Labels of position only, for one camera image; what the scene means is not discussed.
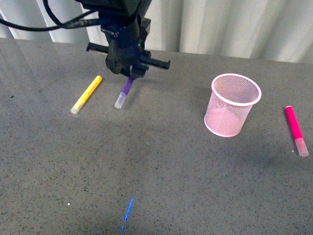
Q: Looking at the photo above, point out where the pink highlighter pen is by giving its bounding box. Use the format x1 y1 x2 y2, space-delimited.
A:
285 106 309 158

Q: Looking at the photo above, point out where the yellow highlighter pen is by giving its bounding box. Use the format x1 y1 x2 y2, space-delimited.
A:
70 75 102 114

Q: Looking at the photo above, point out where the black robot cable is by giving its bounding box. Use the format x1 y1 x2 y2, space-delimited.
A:
0 0 103 32

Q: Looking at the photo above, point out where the purple highlighter pen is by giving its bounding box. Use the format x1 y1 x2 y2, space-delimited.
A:
114 76 134 109

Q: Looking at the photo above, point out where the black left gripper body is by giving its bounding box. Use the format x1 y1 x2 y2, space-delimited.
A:
80 0 170 71

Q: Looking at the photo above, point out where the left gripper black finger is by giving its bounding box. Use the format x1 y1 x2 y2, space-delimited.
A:
130 64 149 79
106 57 130 75

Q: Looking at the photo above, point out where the pink mesh cup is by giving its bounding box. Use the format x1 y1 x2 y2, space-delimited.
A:
204 73 262 138

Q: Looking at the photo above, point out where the white pleated curtain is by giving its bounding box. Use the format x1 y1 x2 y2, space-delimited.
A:
0 0 313 64

